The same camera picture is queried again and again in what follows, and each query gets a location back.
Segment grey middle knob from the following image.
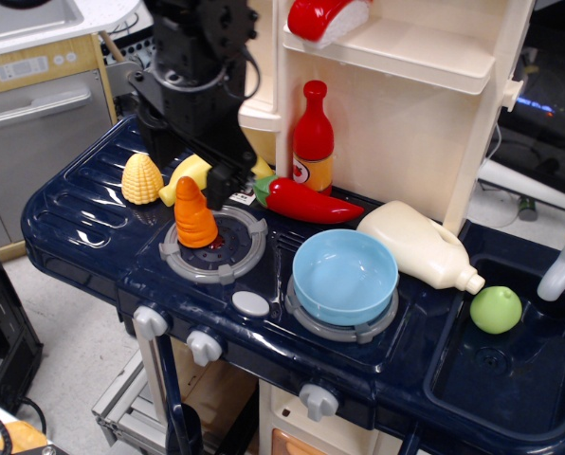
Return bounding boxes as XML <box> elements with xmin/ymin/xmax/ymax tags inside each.
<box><xmin>187</xmin><ymin>330</ymin><xmax>223</xmax><ymax>367</ymax></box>

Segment red toy ketchup bottle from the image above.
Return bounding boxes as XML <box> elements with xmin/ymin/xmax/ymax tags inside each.
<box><xmin>292</xmin><ymin>80</ymin><xmax>335</xmax><ymax>195</ymax></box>

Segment grey stove burner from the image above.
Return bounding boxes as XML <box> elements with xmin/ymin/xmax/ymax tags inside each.
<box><xmin>158</xmin><ymin>206</ymin><xmax>268</xmax><ymax>285</ymax></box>
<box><xmin>284</xmin><ymin>278</ymin><xmax>399</xmax><ymax>344</ymax></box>

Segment green toy apple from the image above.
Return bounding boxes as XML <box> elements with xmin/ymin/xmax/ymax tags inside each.
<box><xmin>469</xmin><ymin>286</ymin><xmax>522</xmax><ymax>335</ymax></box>

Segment red toy chili pepper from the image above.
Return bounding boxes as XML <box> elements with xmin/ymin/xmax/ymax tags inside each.
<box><xmin>253</xmin><ymin>174</ymin><xmax>364</xmax><ymax>225</ymax></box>

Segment grey knob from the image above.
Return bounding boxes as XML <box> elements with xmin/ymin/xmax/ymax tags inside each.
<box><xmin>187</xmin><ymin>330</ymin><xmax>223</xmax><ymax>367</ymax></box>
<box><xmin>133</xmin><ymin>306</ymin><xmax>169</xmax><ymax>341</ymax></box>
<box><xmin>299</xmin><ymin>384</ymin><xmax>339</xmax><ymax>422</ymax></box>

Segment aluminium frame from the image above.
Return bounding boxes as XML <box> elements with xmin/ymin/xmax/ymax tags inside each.
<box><xmin>92</xmin><ymin>333</ymin><xmax>167</xmax><ymax>454</ymax></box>

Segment navy toy kitchen counter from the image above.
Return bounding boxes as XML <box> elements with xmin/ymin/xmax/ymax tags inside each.
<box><xmin>22</xmin><ymin>118</ymin><xmax>565</xmax><ymax>454</ymax></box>

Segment grey oval button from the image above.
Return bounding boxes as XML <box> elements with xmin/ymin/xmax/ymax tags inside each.
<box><xmin>231</xmin><ymin>291</ymin><xmax>270</xmax><ymax>318</ymax></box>

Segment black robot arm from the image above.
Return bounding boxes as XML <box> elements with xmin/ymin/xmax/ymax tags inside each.
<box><xmin>129</xmin><ymin>1</ymin><xmax>258</xmax><ymax>210</ymax></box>

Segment yellow toy corn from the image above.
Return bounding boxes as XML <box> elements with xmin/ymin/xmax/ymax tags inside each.
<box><xmin>121</xmin><ymin>154</ymin><xmax>164</xmax><ymax>205</ymax></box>

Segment grey right knob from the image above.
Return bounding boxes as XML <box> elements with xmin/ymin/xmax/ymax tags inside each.
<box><xmin>299</xmin><ymin>384</ymin><xmax>339</xmax><ymax>422</ymax></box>

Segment grey left knob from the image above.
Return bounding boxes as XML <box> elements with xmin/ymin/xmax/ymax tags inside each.
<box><xmin>133</xmin><ymin>306</ymin><xmax>169</xmax><ymax>341</ymax></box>

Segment grey left stove burner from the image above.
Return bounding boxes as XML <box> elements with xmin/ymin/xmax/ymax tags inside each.
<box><xmin>158</xmin><ymin>206</ymin><xmax>268</xmax><ymax>285</ymax></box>

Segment yellow toy banana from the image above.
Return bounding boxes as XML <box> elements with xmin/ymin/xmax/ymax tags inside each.
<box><xmin>158</xmin><ymin>155</ymin><xmax>274</xmax><ymax>207</ymax></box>

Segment black computer case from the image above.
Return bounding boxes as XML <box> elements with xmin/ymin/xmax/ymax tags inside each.
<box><xmin>0</xmin><ymin>262</ymin><xmax>43</xmax><ymax>414</ymax></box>

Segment cream toy detergent bottle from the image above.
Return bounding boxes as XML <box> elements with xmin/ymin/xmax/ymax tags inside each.
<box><xmin>357</xmin><ymin>201</ymin><xmax>485</xmax><ymax>295</ymax></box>

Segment orange toy carrot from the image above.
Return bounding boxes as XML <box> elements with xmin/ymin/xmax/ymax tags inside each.
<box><xmin>174</xmin><ymin>176</ymin><xmax>218</xmax><ymax>248</ymax></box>

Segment light blue bowl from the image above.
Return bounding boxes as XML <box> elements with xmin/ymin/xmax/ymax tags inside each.
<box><xmin>292</xmin><ymin>229</ymin><xmax>399</xmax><ymax>326</ymax></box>

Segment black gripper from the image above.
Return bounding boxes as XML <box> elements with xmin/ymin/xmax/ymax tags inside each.
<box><xmin>129</xmin><ymin>61</ymin><xmax>257</xmax><ymax>210</ymax></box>

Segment white toy sink counter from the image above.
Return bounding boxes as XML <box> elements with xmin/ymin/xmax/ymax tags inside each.
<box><xmin>0</xmin><ymin>1</ymin><xmax>140</xmax><ymax>54</ymax></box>

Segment grey right stove burner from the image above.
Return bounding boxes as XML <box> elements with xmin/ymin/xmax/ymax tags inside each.
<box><xmin>284</xmin><ymin>278</ymin><xmax>399</xmax><ymax>344</ymax></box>

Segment cream toy kitchen shelf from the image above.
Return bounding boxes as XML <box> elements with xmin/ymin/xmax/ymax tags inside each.
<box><xmin>239</xmin><ymin>1</ymin><xmax>534</xmax><ymax>232</ymax></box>

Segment grey toy dishwasher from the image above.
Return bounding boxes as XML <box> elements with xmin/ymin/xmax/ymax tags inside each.
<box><xmin>0</xmin><ymin>33</ymin><xmax>117</xmax><ymax>259</ymax></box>

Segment red and white toy sushi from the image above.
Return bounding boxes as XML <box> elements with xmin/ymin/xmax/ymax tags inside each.
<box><xmin>287</xmin><ymin>0</ymin><xmax>373</xmax><ymax>49</ymax></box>

